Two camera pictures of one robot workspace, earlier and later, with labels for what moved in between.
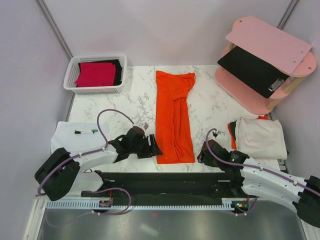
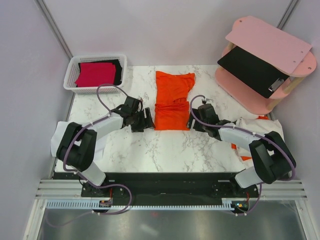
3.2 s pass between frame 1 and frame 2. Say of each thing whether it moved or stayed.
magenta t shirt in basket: stayed
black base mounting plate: stayed
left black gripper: moved
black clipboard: stayed
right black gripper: moved
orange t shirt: moved
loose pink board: stayed
